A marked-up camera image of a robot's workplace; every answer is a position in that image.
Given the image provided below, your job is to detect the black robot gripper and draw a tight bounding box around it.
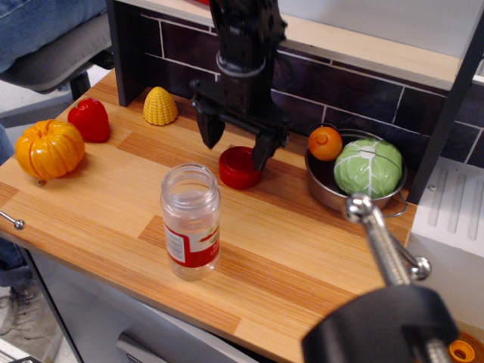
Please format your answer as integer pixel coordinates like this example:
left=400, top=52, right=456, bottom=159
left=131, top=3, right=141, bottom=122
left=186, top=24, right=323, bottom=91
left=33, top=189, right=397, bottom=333
left=190, top=56, right=290, bottom=171

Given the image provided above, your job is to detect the red plastic cap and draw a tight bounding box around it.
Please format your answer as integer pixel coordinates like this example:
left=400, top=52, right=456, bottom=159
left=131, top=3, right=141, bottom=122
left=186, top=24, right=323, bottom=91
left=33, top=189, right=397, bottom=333
left=219, top=146, right=262, bottom=190

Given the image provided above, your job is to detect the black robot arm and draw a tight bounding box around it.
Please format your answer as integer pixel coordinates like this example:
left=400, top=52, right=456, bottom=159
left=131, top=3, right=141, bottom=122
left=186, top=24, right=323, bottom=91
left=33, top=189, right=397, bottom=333
left=191, top=1, right=291, bottom=170

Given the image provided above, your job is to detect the yellow toy corn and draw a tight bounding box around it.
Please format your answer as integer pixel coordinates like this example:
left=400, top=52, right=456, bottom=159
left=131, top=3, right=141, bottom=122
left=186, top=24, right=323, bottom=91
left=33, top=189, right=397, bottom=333
left=143, top=86, right=178, bottom=126

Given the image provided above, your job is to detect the clear plastic spice jar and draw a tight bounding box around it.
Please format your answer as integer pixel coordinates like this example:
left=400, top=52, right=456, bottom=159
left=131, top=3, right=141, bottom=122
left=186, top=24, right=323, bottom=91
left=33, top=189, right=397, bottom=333
left=160, top=163, right=221, bottom=281

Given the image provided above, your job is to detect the orange toy fruit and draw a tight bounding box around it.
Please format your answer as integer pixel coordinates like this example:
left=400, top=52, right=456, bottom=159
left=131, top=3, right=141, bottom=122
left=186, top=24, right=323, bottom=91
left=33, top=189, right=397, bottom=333
left=308, top=126, right=343, bottom=162

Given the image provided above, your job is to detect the small steel pot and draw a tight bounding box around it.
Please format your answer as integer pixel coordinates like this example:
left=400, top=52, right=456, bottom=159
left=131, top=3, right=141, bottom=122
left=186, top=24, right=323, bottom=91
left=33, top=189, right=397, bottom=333
left=305, top=129, right=408, bottom=218

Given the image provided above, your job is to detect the green toy cabbage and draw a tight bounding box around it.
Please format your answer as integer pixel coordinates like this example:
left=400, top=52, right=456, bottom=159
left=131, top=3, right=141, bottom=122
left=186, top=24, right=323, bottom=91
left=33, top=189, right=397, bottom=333
left=334, top=138, right=403, bottom=198

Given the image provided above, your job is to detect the red toy bell pepper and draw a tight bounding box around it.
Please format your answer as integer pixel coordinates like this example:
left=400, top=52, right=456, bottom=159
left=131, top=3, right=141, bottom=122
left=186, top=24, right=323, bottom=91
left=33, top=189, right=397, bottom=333
left=67, top=98, right=110, bottom=142

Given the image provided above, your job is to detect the grey wooden shelf unit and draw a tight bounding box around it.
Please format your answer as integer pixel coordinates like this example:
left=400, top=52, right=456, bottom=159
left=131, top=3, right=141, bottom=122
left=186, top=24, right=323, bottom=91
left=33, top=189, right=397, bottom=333
left=107, top=1, right=483, bottom=203

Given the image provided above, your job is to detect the orange toy pumpkin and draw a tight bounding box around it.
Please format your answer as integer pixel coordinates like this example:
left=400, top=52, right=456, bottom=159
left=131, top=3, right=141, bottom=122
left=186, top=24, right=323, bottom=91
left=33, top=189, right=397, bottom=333
left=15, top=119, right=85, bottom=179

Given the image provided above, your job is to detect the grey office chair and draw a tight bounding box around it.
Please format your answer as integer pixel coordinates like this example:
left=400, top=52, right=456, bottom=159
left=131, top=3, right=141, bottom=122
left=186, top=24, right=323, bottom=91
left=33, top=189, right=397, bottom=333
left=1, top=13, right=114, bottom=101

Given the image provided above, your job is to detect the white toy sink drainer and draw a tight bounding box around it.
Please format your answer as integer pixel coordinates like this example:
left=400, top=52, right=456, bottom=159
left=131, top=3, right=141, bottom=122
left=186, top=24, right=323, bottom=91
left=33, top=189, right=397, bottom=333
left=412, top=157, right=484, bottom=257

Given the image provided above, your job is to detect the person leg in jeans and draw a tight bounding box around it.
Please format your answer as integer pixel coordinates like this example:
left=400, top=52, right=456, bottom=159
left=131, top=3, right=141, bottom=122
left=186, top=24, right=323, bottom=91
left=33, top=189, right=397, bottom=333
left=1, top=1, right=107, bottom=72

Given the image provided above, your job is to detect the black and steel clamp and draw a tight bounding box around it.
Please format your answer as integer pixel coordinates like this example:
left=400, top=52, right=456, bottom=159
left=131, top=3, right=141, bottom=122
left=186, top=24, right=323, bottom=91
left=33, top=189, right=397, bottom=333
left=302, top=194, right=478, bottom=362

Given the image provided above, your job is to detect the grey sneaker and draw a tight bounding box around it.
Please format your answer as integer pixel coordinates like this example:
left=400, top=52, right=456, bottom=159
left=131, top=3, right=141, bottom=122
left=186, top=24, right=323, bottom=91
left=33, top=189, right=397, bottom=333
left=1, top=284, right=59, bottom=346

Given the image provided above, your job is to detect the grey drawer handle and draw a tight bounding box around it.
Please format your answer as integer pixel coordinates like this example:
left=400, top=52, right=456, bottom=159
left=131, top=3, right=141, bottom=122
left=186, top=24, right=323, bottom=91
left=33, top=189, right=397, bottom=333
left=116, top=334, right=166, bottom=363

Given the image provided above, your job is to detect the steel clamp handle left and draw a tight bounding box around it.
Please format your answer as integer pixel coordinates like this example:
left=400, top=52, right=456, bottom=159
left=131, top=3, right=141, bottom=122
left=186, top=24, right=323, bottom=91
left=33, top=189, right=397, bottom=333
left=0, top=211, right=25, bottom=231

